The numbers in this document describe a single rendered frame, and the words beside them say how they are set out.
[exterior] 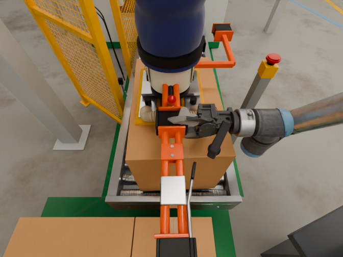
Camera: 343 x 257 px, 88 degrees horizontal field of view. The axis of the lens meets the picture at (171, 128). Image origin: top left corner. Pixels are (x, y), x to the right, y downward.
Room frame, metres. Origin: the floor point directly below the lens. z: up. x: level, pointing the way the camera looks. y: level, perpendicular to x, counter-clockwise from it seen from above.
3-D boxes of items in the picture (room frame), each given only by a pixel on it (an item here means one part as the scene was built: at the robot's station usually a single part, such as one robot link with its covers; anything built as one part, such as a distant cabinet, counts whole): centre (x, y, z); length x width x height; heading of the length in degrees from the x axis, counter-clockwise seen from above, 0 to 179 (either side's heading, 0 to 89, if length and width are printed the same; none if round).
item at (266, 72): (0.80, -0.51, 0.50); 0.07 x 0.07 x 1.00; 0
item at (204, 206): (0.22, -0.01, 0.47); 0.70 x 0.03 x 0.15; 90
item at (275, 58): (0.80, -0.51, 1.02); 0.07 x 0.07 x 0.04
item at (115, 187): (1.39, 0.32, 0.50); 2.31 x 0.05 x 0.19; 0
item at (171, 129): (0.34, 0.00, 1.11); 0.10 x 0.08 x 0.06; 91
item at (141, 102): (0.59, 0.10, 1.01); 0.34 x 0.10 x 0.05; 1
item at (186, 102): (0.59, -0.09, 1.00); 0.34 x 0.10 x 0.05; 1
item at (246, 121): (0.34, -0.22, 1.11); 0.09 x 0.05 x 0.10; 0
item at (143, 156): (0.57, -0.02, 0.78); 0.60 x 0.40 x 0.40; 2
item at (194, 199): (0.22, -0.01, 0.58); 0.70 x 0.03 x 0.06; 90
